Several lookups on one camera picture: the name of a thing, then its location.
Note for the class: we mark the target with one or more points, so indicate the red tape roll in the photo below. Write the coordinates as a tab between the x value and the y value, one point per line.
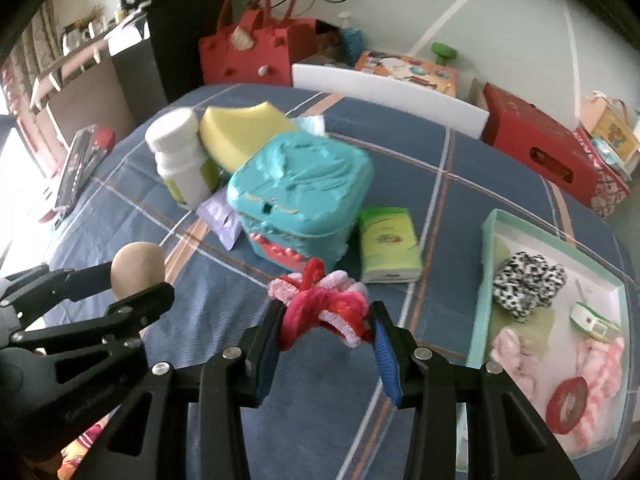
552	407

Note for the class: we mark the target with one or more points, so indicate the black white spotted scrunchie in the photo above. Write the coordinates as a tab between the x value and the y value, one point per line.
525	280

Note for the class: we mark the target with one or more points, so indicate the orange printed box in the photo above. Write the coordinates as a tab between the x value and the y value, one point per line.
405	72

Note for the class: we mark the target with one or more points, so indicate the light blue face mask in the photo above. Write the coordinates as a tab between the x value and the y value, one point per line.
312	125

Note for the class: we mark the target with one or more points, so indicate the red cardboard box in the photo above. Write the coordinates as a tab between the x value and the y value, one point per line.
530	130

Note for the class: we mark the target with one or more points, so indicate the red handbag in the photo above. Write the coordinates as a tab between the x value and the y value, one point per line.
245	60

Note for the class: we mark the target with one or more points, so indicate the white plastic bottle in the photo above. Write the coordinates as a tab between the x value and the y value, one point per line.
180	160

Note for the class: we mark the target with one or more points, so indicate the purple packet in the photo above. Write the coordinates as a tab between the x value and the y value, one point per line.
220	215

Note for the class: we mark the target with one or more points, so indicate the floral patterned box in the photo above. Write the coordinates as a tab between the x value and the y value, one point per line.
607	185

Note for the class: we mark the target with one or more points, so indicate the white tray box teal rim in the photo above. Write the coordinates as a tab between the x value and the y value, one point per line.
592	285

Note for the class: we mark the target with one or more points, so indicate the beige ball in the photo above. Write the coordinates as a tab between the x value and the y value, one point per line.
137	267

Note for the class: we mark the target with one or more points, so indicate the yellow sponge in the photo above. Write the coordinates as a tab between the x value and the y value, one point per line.
235	132

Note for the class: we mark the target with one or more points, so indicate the white foam board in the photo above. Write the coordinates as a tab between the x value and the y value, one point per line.
380	95

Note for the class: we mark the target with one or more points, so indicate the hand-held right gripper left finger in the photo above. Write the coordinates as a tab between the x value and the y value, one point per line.
267	370

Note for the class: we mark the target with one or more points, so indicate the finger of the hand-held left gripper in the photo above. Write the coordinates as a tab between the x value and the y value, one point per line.
75	277
125	310

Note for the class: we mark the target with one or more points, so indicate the pale pink scrunchie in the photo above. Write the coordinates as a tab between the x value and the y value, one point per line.
515	360

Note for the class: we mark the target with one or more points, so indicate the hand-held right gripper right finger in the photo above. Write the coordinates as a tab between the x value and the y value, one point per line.
387	365

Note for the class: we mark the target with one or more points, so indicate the black cabinet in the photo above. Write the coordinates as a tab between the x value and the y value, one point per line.
185	45

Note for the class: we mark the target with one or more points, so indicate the red pink fluffy scrunchie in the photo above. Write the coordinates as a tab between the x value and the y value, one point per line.
325	310

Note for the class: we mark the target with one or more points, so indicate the green dumbbell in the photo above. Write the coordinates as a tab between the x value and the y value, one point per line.
445	52

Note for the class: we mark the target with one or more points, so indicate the wooden shelf rack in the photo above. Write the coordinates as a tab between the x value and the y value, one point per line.
55	65

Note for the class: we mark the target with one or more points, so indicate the teal wet wipes pack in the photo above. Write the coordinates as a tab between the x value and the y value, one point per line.
300	180

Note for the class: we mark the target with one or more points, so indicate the cream gift bag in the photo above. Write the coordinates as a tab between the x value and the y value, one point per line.
617	130

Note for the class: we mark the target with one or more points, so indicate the green cloth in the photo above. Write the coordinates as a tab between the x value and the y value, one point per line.
542	325

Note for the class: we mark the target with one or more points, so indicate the pink white fluffy scrunchie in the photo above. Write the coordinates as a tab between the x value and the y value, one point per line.
602	370

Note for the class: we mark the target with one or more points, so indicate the black red flat case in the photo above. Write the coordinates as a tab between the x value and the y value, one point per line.
75	165

